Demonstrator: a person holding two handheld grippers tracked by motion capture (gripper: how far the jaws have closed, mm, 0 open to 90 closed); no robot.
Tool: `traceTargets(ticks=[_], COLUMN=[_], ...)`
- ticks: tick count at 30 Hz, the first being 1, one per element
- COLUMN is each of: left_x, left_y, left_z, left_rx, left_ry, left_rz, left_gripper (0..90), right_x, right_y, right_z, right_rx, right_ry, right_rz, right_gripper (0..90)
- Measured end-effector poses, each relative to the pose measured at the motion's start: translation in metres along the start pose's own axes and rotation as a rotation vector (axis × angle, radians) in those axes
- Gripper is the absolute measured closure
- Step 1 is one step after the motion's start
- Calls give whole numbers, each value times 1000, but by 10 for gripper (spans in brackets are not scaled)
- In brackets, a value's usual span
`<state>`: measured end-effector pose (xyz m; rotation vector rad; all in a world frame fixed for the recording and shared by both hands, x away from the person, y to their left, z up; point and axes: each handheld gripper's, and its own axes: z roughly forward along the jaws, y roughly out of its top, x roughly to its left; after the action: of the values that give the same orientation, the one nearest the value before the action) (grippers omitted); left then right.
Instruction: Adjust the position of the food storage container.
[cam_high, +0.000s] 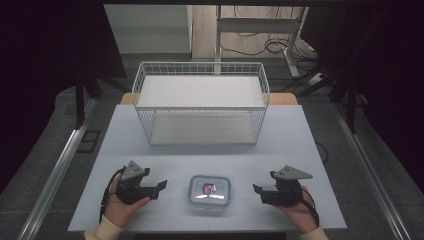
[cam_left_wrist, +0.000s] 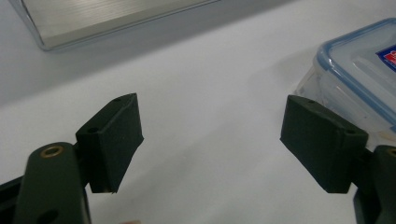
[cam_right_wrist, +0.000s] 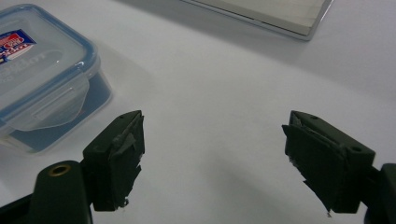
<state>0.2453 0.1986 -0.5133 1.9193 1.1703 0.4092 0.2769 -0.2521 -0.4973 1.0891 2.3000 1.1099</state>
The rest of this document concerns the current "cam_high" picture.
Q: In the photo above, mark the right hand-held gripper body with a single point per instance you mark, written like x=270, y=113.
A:
x=286, y=188

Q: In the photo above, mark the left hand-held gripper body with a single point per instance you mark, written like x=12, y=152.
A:
x=132, y=186

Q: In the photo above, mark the clear lidded food container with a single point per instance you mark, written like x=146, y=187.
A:
x=209, y=191

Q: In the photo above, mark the person's left hand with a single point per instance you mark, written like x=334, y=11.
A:
x=120, y=208

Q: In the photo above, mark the person's right hand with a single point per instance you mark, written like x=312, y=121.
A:
x=298, y=213

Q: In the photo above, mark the black stand leg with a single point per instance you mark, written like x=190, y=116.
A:
x=80, y=100

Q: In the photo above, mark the silver metal rail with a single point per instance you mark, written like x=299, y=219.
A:
x=368, y=173
x=55, y=175

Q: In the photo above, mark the white metal desk frame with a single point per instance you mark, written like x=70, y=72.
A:
x=256, y=25

